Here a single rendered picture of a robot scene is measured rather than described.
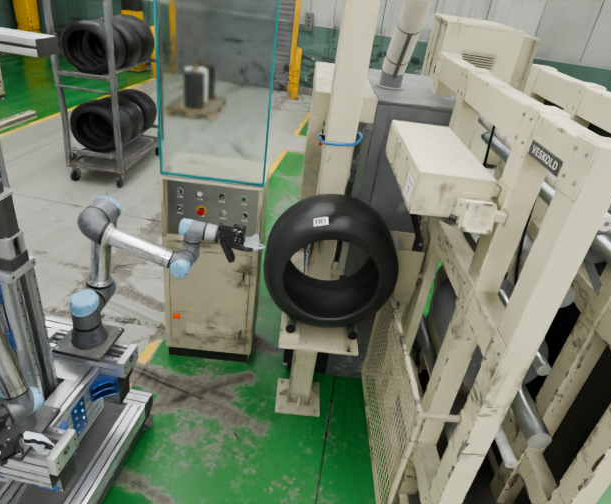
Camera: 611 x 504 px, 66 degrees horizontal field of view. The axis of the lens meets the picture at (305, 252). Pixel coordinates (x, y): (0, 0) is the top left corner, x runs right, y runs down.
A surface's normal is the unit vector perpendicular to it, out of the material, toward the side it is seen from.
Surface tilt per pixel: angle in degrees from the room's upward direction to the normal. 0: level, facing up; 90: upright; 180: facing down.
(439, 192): 90
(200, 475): 0
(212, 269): 90
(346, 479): 0
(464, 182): 90
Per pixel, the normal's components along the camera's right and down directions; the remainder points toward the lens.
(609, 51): -0.16, 0.48
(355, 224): 0.23, -0.26
